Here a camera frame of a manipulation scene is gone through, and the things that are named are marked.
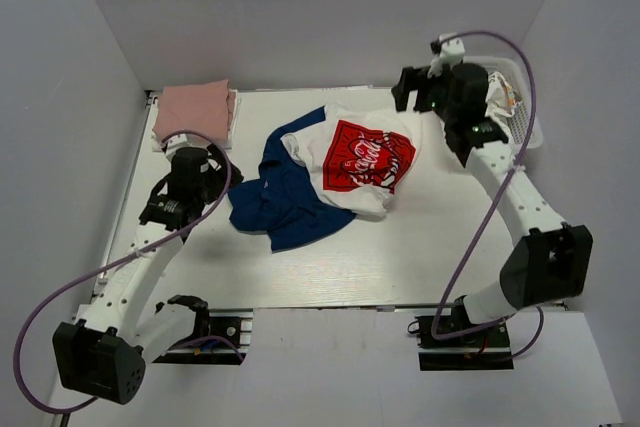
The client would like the white plastic basket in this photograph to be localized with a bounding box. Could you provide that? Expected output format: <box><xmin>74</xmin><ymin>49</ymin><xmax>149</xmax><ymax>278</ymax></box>
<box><xmin>465</xmin><ymin>56</ymin><xmax>531</xmax><ymax>152</ymax></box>

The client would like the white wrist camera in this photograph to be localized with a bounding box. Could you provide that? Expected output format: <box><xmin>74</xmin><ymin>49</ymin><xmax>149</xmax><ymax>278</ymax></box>
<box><xmin>428</xmin><ymin>33</ymin><xmax>465</xmax><ymax>77</ymax></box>
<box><xmin>151</xmin><ymin>134</ymin><xmax>192</xmax><ymax>158</ymax></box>

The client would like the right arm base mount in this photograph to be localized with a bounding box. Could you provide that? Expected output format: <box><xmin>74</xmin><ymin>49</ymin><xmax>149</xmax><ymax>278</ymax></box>
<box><xmin>407</xmin><ymin>316</ymin><xmax>514</xmax><ymax>372</ymax></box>

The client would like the white red print t shirt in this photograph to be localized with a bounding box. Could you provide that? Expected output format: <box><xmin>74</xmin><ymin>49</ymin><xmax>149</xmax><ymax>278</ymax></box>
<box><xmin>281</xmin><ymin>104</ymin><xmax>422</xmax><ymax>218</ymax></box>

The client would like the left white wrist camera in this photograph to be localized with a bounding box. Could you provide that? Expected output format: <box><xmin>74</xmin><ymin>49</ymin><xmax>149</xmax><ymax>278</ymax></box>
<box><xmin>151</xmin><ymin>134</ymin><xmax>192</xmax><ymax>158</ymax></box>

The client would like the blue t shirt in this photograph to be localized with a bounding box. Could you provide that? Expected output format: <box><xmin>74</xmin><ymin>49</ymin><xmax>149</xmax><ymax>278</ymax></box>
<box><xmin>228</xmin><ymin>107</ymin><xmax>356</xmax><ymax>252</ymax></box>

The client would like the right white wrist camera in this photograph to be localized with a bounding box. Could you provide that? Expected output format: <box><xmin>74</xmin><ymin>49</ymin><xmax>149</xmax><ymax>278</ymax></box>
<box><xmin>428</xmin><ymin>33</ymin><xmax>465</xmax><ymax>77</ymax></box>

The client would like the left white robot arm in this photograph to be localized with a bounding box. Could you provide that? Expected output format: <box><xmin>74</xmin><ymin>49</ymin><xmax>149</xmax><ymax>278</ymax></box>
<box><xmin>52</xmin><ymin>144</ymin><xmax>243</xmax><ymax>405</ymax></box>

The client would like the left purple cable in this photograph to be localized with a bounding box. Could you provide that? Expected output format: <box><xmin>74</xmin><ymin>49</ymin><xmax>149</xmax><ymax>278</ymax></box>
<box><xmin>12</xmin><ymin>130</ymin><xmax>232</xmax><ymax>414</ymax></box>

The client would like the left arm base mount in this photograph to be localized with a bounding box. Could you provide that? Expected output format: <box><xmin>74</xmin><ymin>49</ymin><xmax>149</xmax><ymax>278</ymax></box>
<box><xmin>156</xmin><ymin>311</ymin><xmax>254</xmax><ymax>366</ymax></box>

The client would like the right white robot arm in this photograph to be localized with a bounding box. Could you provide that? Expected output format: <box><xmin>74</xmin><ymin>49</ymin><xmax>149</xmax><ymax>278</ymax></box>
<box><xmin>391</xmin><ymin>62</ymin><xmax>593</xmax><ymax>346</ymax></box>

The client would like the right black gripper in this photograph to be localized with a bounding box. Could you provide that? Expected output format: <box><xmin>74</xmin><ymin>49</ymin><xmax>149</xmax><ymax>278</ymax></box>
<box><xmin>393</xmin><ymin>67</ymin><xmax>459</xmax><ymax>125</ymax></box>

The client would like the white graphic t shirt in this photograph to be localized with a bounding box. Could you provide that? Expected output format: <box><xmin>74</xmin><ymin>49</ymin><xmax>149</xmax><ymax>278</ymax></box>
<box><xmin>486</xmin><ymin>71</ymin><xmax>525</xmax><ymax>124</ymax></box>

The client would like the folded pink t shirt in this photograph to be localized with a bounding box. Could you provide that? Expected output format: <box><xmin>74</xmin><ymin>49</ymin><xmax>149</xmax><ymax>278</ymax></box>
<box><xmin>152</xmin><ymin>79</ymin><xmax>238</xmax><ymax>145</ymax></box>

